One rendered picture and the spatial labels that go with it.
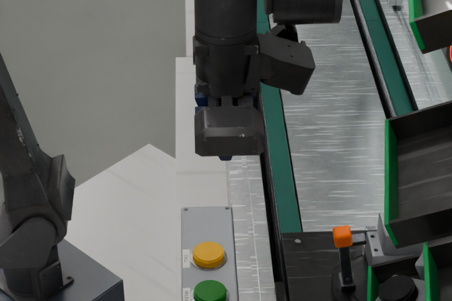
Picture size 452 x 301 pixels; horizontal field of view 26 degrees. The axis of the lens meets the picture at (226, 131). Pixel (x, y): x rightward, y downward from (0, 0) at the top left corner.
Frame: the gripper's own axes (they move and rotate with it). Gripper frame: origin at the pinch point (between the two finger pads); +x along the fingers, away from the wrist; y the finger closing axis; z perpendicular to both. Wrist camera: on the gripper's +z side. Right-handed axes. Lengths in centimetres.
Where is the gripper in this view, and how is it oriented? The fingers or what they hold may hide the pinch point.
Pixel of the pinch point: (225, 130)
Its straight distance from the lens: 96.9
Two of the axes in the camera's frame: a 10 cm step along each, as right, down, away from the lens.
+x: 0.0, 8.1, 5.8
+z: 10.0, -0.2, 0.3
